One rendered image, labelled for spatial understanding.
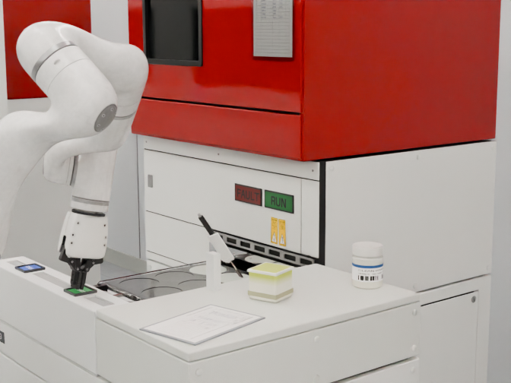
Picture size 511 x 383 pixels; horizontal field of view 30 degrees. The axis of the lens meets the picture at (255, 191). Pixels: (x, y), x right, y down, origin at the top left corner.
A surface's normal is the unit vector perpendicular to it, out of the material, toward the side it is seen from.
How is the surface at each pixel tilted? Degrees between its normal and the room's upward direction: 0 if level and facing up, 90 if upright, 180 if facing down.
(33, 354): 90
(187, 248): 90
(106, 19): 90
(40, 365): 90
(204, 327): 0
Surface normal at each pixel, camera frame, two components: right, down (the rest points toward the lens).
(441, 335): 0.62, 0.13
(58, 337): -0.79, 0.11
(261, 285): -0.55, 0.15
